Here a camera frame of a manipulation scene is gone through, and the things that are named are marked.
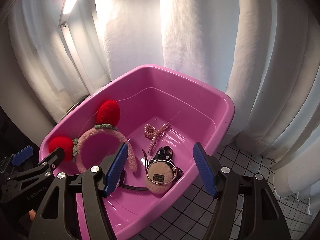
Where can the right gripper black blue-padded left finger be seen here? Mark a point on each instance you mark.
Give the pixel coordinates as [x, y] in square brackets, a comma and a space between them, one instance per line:
[57, 216]

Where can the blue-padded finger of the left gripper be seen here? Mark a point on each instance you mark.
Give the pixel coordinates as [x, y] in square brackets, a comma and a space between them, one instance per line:
[22, 156]

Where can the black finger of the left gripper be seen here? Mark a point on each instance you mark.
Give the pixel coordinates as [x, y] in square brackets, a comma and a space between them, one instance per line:
[49, 164]

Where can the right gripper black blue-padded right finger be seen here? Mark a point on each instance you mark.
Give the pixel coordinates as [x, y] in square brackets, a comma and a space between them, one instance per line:
[262, 217]

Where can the pink fuzzy strawberry headband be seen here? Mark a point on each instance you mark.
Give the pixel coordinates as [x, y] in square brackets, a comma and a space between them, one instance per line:
[106, 120]

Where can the beige fluffy pom-pom hair clip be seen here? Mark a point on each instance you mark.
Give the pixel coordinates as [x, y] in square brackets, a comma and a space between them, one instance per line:
[157, 189]

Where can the pearl gold hair claw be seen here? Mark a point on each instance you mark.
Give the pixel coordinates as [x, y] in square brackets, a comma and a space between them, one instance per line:
[153, 134]

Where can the large silver bangle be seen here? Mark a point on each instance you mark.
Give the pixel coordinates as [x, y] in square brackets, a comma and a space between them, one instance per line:
[161, 172]

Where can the black floral hair bow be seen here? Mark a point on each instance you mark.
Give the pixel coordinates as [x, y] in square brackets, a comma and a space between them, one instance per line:
[166, 153]

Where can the pink plastic tub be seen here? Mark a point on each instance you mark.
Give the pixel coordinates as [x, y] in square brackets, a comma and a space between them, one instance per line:
[151, 94]

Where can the white curtain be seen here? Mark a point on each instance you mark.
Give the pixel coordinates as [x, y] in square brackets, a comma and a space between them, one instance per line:
[264, 54]

